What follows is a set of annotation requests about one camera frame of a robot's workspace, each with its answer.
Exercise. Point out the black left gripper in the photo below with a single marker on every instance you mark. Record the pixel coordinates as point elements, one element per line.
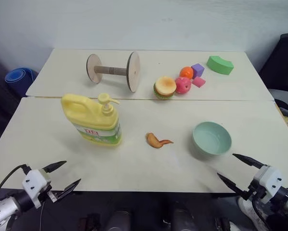
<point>47,192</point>

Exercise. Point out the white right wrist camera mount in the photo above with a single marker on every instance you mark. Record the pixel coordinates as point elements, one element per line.
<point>269,179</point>

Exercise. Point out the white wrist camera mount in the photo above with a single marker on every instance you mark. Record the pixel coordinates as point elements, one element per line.
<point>33,179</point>
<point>269,179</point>

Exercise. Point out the toy hamburger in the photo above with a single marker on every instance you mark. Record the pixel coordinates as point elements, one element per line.
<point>165,86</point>

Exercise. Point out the wooden spool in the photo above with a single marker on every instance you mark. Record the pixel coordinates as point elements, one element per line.
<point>133,72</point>

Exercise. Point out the dark rounded shape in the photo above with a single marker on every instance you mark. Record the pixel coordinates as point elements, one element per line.
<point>118,221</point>

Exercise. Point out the red toy apple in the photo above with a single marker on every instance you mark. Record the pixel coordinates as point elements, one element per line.
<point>183,85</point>

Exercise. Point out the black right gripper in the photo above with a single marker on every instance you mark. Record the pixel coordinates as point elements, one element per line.
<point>254,191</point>

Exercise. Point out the black chair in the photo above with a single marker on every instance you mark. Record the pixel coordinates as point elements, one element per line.
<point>282,62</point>

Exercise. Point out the purple foam cube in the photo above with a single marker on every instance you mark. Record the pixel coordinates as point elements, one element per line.
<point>197,69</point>

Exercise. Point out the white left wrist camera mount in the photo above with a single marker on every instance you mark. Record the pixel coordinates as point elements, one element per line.
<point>33,179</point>

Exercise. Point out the yellow detergent bottle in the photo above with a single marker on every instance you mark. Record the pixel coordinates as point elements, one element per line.
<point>91,118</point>

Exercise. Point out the white shoe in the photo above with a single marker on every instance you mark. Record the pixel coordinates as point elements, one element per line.
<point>248,213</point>

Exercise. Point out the blue rolled mat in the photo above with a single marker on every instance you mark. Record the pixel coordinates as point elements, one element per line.
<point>20,80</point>

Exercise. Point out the pink foam cube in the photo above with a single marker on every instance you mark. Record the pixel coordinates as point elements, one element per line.
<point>199,82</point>

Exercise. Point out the mint green bowl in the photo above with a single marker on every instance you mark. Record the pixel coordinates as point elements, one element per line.
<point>211,139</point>

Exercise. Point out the toy orange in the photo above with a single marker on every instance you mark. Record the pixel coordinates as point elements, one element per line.
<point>186,72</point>

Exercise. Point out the green foam arch block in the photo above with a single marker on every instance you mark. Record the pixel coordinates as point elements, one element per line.
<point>219,65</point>

